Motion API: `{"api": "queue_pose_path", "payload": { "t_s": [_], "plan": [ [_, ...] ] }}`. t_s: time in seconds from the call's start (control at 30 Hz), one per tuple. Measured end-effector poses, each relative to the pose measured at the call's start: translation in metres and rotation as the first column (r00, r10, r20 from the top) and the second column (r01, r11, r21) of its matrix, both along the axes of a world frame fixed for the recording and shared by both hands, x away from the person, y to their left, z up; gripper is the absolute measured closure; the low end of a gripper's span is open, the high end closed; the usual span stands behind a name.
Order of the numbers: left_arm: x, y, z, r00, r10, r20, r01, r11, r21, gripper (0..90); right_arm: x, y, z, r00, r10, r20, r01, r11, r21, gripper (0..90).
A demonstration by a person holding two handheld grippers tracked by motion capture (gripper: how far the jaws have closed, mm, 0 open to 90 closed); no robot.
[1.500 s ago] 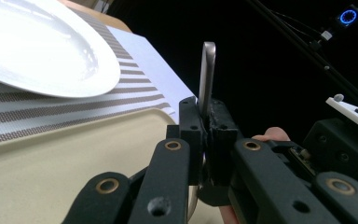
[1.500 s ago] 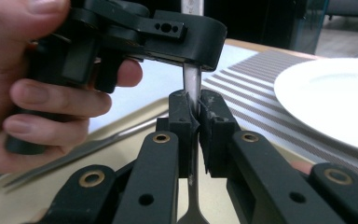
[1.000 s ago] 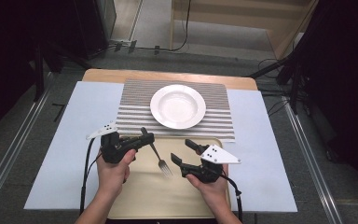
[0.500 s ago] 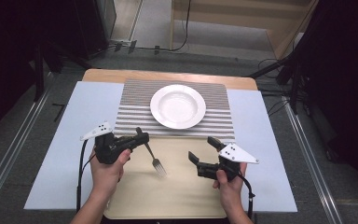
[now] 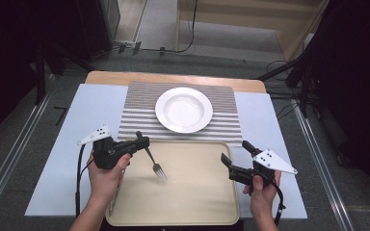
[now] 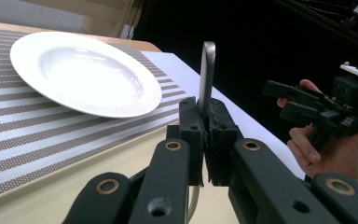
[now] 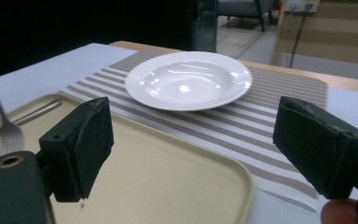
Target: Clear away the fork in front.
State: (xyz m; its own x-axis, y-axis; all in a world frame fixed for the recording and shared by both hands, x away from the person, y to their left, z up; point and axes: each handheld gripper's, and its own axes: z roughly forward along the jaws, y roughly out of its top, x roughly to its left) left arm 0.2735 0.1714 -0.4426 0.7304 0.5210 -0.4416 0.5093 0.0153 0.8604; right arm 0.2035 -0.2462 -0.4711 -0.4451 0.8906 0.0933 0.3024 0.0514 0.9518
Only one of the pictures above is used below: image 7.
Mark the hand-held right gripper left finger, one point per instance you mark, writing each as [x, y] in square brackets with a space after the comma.
[80, 149]

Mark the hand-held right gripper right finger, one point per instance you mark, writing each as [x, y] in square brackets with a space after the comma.
[320, 146]

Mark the silver fork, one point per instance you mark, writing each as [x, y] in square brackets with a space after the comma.
[11, 133]

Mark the beige plastic tray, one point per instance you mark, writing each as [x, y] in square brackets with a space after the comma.
[167, 186]

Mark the white deep plate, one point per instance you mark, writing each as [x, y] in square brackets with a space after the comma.
[188, 82]

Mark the striped grey placemat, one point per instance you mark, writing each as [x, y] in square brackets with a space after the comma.
[230, 133]

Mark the light wooden furniture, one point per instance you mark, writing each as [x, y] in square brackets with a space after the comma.
[338, 37]

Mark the white power strip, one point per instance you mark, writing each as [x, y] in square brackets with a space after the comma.
[301, 4]

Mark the grey chair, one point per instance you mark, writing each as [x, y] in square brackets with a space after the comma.
[248, 7]

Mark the dark glass cabinet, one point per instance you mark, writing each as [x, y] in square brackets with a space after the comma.
[205, 25]

